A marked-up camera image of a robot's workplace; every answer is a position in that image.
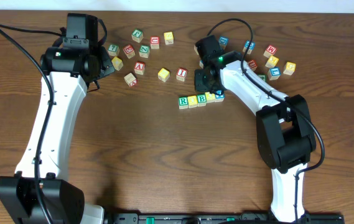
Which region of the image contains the yellow O block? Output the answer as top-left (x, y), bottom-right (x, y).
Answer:
top-left (205, 92), bottom-right (215, 103)
top-left (187, 95), bottom-right (198, 108)

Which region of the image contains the blue T block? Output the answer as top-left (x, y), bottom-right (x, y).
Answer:
top-left (215, 90), bottom-right (225, 102)

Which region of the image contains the green B block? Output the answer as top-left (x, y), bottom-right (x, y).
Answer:
top-left (197, 94), bottom-right (207, 106)

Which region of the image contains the green R block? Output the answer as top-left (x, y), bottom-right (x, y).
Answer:
top-left (179, 96), bottom-right (189, 110)

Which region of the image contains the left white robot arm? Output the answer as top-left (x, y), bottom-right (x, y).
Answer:
top-left (0, 13), bottom-right (114, 223)

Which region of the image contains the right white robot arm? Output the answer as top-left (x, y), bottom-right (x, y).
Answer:
top-left (195, 35), bottom-right (315, 223)

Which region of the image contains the blue L block left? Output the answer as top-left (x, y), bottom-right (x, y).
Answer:
top-left (199, 60), bottom-right (204, 69)

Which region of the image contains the blue l block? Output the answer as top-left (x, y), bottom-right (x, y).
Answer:
top-left (268, 67), bottom-right (281, 80)
top-left (199, 60), bottom-right (204, 69)

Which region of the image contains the red I block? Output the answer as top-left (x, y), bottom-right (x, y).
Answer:
top-left (176, 68), bottom-right (188, 82)

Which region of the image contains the green 7 block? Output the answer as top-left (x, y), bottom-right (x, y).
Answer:
top-left (108, 44), bottom-right (120, 57)

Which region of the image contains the yellow block beside left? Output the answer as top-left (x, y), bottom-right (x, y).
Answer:
top-left (111, 57), bottom-right (124, 71)

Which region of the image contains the blue D block upper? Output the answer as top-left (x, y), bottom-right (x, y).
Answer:
top-left (219, 36), bottom-right (229, 49)

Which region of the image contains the blue d block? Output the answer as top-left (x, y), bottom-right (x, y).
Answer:
top-left (243, 40), bottom-right (256, 55)
top-left (219, 36), bottom-right (229, 49)

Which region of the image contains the red U block right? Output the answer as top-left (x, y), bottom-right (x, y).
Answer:
top-left (248, 60), bottom-right (258, 71)

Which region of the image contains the red u block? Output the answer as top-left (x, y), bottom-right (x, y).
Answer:
top-left (150, 36), bottom-right (160, 49)
top-left (248, 60), bottom-right (258, 71)

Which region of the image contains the yellow block centre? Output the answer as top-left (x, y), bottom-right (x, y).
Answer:
top-left (157, 68), bottom-right (170, 82)

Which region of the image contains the red E block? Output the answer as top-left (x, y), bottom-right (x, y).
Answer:
top-left (123, 44), bottom-right (135, 58)

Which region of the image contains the tilted red wooden block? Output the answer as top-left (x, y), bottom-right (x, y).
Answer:
top-left (124, 73), bottom-right (137, 87)

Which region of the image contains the green 4 block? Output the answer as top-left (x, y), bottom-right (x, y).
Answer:
top-left (258, 75), bottom-right (267, 82)

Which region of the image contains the blue D block right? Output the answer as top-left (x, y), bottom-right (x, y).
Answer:
top-left (243, 40), bottom-right (256, 55)

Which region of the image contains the green J block top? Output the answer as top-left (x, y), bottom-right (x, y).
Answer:
top-left (131, 29), bottom-right (144, 43)

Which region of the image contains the red A block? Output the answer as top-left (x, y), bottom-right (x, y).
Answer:
top-left (134, 62), bottom-right (146, 75)

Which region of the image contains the yellow block top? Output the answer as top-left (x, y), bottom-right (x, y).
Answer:
top-left (164, 32), bottom-right (174, 45)

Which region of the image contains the green N block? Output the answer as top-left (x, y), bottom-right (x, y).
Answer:
top-left (139, 45), bottom-right (150, 58)

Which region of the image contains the blue L block right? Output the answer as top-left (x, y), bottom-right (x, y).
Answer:
top-left (268, 67), bottom-right (281, 80)

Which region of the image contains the yellow K block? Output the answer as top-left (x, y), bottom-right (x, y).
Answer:
top-left (265, 55), bottom-right (279, 68)

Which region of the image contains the red U block top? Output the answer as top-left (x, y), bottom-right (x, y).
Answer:
top-left (150, 36), bottom-right (160, 49)

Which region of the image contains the red M block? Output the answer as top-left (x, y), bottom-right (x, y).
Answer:
top-left (263, 45), bottom-right (277, 58)

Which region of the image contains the yellow G block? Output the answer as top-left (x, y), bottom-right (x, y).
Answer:
top-left (283, 62), bottom-right (296, 75)

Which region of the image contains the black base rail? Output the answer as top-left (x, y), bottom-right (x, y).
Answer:
top-left (104, 212), bottom-right (345, 224)

